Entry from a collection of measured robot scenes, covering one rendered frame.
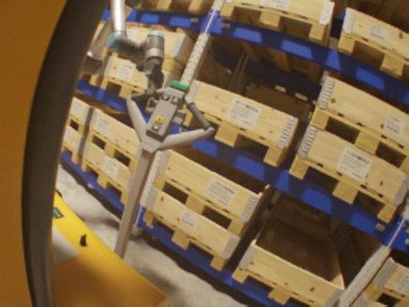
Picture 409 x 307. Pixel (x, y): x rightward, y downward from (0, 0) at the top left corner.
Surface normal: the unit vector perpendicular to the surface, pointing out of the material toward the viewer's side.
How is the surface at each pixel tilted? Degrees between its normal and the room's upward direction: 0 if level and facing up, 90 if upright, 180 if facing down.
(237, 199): 90
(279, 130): 90
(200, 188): 90
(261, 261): 90
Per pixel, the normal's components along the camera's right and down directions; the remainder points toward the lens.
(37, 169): 0.56, 0.39
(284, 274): -0.42, 0.04
